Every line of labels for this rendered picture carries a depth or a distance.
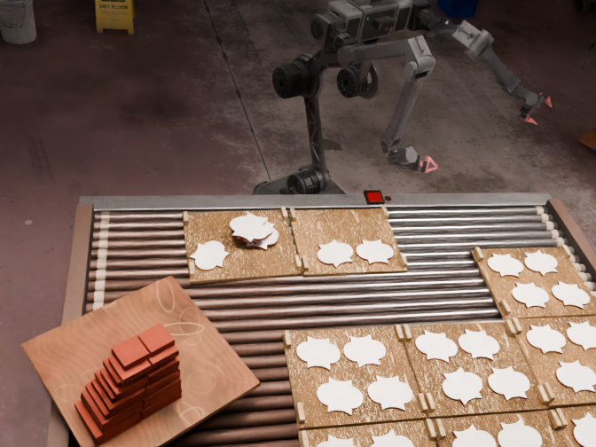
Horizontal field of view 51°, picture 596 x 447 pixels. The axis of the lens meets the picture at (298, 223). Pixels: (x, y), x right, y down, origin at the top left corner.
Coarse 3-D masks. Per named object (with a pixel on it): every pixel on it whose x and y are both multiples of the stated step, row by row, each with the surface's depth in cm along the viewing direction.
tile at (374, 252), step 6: (378, 240) 247; (360, 246) 244; (366, 246) 244; (372, 246) 244; (378, 246) 245; (384, 246) 245; (360, 252) 241; (366, 252) 242; (372, 252) 242; (378, 252) 242; (384, 252) 243; (390, 252) 243; (360, 258) 240; (366, 258) 239; (372, 258) 240; (378, 258) 240; (384, 258) 240; (390, 258) 242
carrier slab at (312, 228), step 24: (312, 216) 254; (336, 216) 256; (360, 216) 258; (312, 240) 244; (336, 240) 246; (360, 240) 247; (384, 240) 249; (312, 264) 235; (360, 264) 238; (384, 264) 240
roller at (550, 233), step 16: (96, 240) 231; (112, 240) 232; (128, 240) 233; (144, 240) 234; (160, 240) 235; (176, 240) 236; (400, 240) 255; (416, 240) 256; (432, 240) 258; (448, 240) 259
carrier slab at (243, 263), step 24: (192, 216) 245; (216, 216) 246; (264, 216) 250; (192, 240) 235; (216, 240) 237; (240, 240) 239; (288, 240) 242; (240, 264) 230; (264, 264) 231; (288, 264) 233
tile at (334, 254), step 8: (320, 248) 240; (328, 248) 240; (336, 248) 241; (344, 248) 241; (320, 256) 236; (328, 256) 237; (336, 256) 238; (344, 256) 238; (328, 264) 235; (336, 264) 235
